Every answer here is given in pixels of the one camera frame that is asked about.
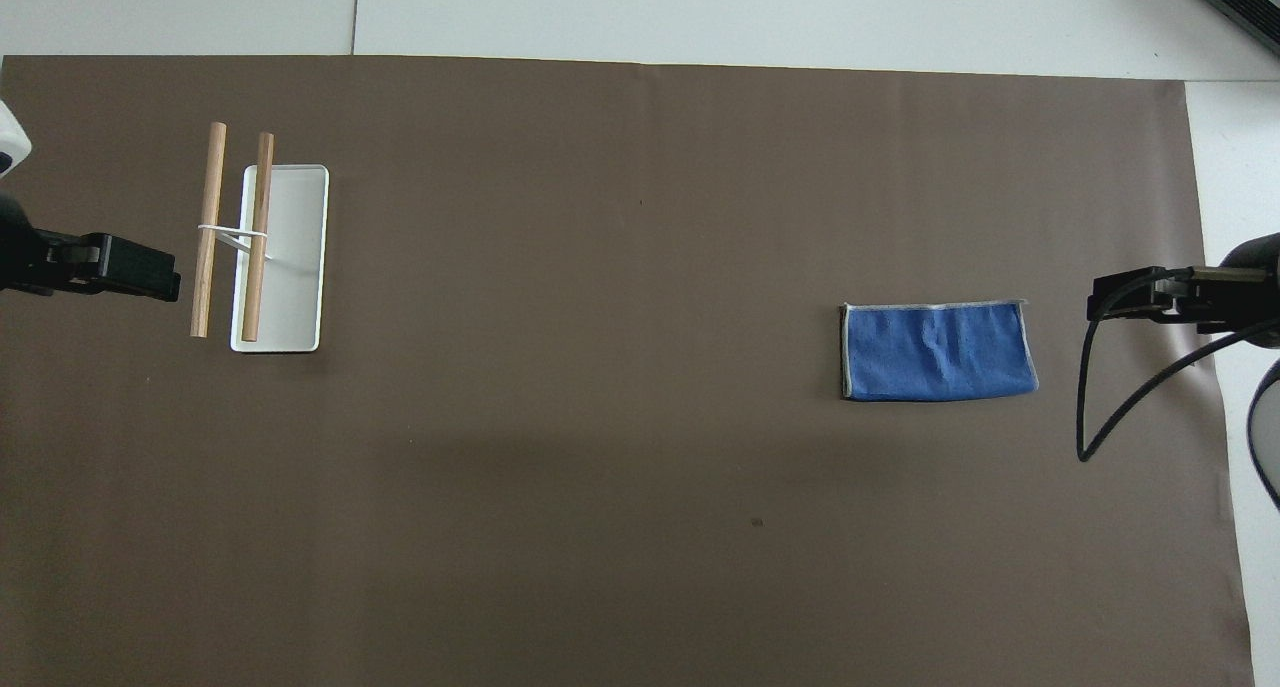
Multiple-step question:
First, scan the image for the white rack with wooden bars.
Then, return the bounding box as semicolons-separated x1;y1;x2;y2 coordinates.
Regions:
189;121;331;354

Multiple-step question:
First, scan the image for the blue towel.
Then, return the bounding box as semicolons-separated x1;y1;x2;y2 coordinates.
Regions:
837;298;1040;404

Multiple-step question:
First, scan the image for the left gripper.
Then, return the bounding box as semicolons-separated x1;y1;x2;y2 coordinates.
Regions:
0;189;51;297

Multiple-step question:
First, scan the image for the black cable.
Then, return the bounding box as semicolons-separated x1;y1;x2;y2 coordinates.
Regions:
1247;359;1280;514
1075;267;1246;464

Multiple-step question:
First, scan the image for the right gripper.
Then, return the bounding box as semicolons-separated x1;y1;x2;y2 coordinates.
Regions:
1188;232;1280;351

